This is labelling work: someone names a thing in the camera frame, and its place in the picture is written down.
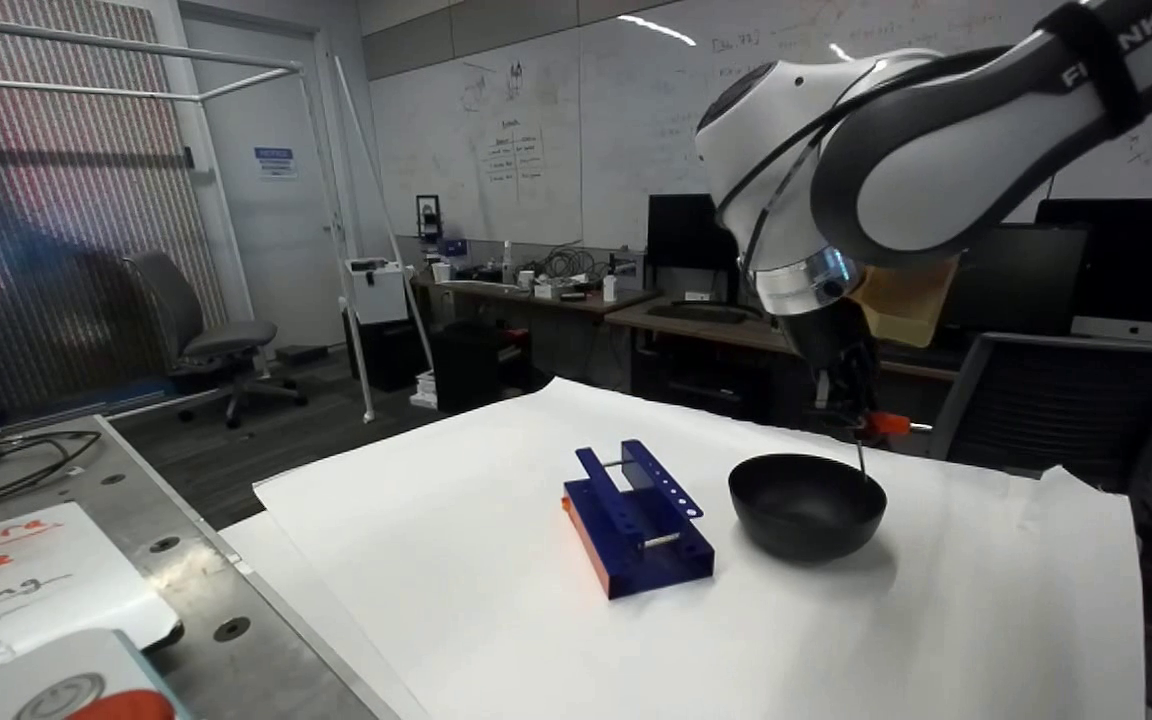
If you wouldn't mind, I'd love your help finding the black bowl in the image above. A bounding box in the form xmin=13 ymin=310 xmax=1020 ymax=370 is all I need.
xmin=726 ymin=453 xmax=889 ymax=566

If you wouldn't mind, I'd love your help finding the wooden desk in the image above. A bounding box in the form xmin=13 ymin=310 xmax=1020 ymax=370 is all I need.
xmin=446 ymin=281 xmax=965 ymax=385

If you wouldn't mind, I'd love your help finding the white paper sheet with writing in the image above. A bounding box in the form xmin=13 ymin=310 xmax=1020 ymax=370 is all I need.
xmin=0 ymin=504 xmax=180 ymax=664

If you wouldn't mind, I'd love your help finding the blue and orange rack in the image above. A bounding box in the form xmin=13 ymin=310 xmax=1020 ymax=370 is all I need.
xmin=560 ymin=442 xmax=714 ymax=600

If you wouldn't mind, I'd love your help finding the black mesh chair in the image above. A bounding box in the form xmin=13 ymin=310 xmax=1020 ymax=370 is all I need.
xmin=931 ymin=334 xmax=1152 ymax=495

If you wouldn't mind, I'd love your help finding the black keyboard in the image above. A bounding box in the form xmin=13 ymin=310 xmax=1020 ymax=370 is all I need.
xmin=647 ymin=299 xmax=750 ymax=326

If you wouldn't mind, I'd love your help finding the orange handled tool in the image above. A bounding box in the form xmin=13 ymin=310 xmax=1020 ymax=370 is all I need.
xmin=850 ymin=412 xmax=928 ymax=468

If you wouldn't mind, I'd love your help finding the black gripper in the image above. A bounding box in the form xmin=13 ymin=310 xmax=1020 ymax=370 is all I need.
xmin=786 ymin=299 xmax=880 ymax=429

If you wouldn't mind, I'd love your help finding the white pipe frame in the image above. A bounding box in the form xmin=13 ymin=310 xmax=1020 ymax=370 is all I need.
xmin=0 ymin=8 xmax=441 ymax=429

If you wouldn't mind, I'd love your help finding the grey office chair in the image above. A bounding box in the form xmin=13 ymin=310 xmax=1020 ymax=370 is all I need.
xmin=125 ymin=252 xmax=306 ymax=429

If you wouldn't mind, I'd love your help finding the white paper table cover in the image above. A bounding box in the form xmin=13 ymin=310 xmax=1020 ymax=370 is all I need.
xmin=224 ymin=382 xmax=1145 ymax=720

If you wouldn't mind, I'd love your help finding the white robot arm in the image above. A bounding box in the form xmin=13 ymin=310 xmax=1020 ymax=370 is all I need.
xmin=694 ymin=0 xmax=1152 ymax=424

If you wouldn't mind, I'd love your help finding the black computer monitor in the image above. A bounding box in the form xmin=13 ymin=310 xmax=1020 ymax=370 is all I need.
xmin=643 ymin=196 xmax=737 ymax=303

